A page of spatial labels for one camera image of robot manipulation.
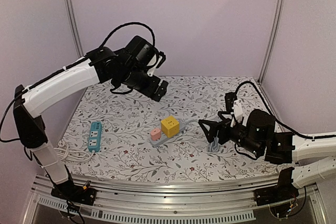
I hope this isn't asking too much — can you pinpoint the white cord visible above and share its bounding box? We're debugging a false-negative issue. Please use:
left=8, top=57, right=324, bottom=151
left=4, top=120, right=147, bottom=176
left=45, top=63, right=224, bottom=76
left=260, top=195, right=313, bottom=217
left=54, top=140, right=95, bottom=163

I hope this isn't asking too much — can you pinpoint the floral patterned table mat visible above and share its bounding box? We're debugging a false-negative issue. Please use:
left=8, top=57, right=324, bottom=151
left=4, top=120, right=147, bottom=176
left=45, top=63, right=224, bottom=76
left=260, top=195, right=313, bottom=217
left=59, top=77, right=287, bottom=184

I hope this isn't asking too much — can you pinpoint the right aluminium frame post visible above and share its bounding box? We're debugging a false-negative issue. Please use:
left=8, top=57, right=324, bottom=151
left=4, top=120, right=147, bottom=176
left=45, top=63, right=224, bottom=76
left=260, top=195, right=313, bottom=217
left=257, top=0, right=285, bottom=85

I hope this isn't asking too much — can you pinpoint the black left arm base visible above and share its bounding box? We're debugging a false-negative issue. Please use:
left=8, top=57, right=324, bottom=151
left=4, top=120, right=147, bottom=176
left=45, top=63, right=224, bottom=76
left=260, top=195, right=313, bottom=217
left=51, top=180, right=97, bottom=206

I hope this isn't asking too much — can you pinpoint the aluminium front rail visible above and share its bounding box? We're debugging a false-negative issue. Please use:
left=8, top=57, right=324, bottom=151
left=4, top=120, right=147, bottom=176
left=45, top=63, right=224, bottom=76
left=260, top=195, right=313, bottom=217
left=23, top=175, right=328, bottom=223

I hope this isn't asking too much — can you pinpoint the light blue power strip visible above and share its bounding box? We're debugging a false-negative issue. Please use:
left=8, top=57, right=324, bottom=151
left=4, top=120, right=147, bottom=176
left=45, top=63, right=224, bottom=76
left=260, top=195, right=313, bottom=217
left=149, top=122, right=186, bottom=147

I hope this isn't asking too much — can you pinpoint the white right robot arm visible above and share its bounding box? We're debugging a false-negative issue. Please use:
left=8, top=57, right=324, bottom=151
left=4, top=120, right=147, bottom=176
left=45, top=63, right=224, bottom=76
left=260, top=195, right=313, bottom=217
left=198, top=109, right=335, bottom=201

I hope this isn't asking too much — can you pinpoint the left aluminium frame post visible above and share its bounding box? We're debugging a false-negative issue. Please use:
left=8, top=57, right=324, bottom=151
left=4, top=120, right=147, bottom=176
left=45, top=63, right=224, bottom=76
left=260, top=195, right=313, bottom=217
left=64, top=0, right=85, bottom=58

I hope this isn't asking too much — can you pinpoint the yellow cube plug adapter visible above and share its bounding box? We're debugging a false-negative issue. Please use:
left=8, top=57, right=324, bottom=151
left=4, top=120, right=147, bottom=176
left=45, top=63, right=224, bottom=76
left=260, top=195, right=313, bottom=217
left=161, top=116, right=180, bottom=138

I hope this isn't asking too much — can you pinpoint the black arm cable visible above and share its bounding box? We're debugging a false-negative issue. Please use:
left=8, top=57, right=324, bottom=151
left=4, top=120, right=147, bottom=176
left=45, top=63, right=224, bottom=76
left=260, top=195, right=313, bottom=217
left=99, top=22, right=155, bottom=50
left=235, top=81, right=336, bottom=140

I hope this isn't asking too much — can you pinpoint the pink cube plug adapter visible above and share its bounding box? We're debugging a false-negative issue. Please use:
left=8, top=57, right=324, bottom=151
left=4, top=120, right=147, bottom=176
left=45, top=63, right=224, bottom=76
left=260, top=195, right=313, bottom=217
left=150, top=127, right=162, bottom=141

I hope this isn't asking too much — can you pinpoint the teal white power strip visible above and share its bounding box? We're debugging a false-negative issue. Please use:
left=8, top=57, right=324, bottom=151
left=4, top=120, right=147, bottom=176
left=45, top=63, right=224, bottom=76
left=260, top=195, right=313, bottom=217
left=88, top=122, right=102, bottom=153

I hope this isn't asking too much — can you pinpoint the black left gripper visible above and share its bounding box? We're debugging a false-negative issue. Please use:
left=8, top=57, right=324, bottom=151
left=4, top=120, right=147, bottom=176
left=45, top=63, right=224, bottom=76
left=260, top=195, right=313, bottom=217
left=120, top=65, right=169, bottom=102

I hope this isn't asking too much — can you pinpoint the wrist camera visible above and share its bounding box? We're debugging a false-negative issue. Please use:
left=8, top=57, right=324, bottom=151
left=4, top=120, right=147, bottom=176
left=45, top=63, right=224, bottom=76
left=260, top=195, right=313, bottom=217
left=224, top=92, right=244, bottom=127
left=147, top=51, right=166, bottom=77

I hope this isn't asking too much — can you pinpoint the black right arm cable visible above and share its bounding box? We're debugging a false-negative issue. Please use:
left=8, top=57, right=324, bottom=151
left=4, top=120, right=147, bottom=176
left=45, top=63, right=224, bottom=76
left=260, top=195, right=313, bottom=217
left=235, top=81, right=336, bottom=140

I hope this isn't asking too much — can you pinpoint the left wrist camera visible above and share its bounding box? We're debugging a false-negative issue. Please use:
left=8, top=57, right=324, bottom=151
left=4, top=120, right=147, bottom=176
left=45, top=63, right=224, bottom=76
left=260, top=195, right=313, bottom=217
left=147, top=51, right=166, bottom=77

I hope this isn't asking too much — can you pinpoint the light blue power cord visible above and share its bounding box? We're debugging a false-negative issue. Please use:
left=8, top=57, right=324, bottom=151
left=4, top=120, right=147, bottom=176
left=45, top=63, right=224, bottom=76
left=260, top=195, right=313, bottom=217
left=185, top=119, right=224, bottom=153

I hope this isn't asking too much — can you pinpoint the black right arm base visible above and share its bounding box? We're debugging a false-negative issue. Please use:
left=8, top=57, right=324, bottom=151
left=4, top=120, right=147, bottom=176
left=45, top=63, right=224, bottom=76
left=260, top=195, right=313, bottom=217
left=253, top=167, right=299, bottom=219

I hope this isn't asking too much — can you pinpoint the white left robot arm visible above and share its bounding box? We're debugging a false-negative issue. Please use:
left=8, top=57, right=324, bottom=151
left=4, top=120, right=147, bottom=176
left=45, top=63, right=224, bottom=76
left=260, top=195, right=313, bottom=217
left=13, top=36, right=168, bottom=200

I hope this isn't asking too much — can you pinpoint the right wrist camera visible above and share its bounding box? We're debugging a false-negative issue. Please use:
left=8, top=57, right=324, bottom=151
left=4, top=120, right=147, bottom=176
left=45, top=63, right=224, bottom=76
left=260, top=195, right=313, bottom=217
left=224, top=92, right=244, bottom=127

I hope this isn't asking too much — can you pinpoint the aluminium frame post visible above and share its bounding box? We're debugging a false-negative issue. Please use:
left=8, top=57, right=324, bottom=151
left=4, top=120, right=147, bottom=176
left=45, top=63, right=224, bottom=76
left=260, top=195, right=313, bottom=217
left=257, top=0, right=285, bottom=85
left=64, top=0, right=85, bottom=58

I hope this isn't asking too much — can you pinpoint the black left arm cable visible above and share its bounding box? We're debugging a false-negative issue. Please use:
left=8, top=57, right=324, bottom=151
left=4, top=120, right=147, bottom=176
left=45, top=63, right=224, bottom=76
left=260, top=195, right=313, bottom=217
left=99, top=22, right=155, bottom=50

